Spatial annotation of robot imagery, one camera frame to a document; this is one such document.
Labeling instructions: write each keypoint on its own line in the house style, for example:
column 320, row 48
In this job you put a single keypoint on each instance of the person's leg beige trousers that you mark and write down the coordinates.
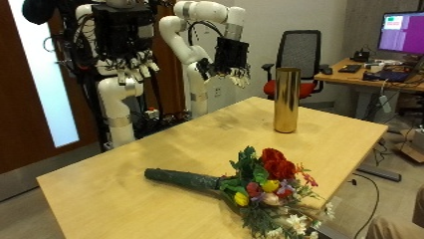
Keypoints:
column 391, row 230

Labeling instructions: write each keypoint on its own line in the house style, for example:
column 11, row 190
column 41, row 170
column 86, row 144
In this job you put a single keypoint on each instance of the cardboard box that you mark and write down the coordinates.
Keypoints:
column 411, row 149

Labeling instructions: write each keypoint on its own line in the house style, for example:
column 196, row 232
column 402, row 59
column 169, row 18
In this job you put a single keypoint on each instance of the black office chair red seat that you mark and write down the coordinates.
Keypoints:
column 301, row 49

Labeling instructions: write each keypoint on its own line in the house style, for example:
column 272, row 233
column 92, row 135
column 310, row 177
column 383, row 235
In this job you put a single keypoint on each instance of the brown door with glass panel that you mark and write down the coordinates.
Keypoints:
column 18, row 99

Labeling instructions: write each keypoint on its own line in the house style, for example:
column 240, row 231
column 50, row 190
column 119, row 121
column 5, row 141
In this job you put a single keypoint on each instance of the black keyboard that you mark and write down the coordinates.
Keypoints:
column 350, row 68

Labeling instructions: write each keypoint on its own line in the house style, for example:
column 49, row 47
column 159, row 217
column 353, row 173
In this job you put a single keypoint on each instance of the white box red button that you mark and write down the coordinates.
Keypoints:
column 152, row 113

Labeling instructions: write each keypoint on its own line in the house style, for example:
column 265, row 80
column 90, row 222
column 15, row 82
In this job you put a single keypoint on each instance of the white hanging power adapter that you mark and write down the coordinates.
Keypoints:
column 385, row 103

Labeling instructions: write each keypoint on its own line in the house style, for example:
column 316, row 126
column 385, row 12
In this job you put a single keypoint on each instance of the gold cylinder vase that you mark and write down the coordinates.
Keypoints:
column 288, row 99

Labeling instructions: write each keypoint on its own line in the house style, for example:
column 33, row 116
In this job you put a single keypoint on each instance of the black computer mouse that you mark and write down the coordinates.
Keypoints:
column 328, row 70

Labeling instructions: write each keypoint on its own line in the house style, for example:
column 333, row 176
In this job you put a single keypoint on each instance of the wooden office desk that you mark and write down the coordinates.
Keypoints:
column 345, row 78

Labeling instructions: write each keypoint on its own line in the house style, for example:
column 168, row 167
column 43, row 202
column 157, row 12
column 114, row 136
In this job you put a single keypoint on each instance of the black robot stand frame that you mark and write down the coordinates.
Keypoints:
column 84, row 66

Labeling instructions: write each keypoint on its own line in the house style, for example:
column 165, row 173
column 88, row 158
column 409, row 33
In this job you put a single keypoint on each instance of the black desk phone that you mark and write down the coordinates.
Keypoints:
column 361, row 56

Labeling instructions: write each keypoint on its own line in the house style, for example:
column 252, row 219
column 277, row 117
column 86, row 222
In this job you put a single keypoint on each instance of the grey table foot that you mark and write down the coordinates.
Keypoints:
column 379, row 173

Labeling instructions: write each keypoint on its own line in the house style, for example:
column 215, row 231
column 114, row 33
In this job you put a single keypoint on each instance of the computer monitor purple screen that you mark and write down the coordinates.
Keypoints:
column 402, row 33

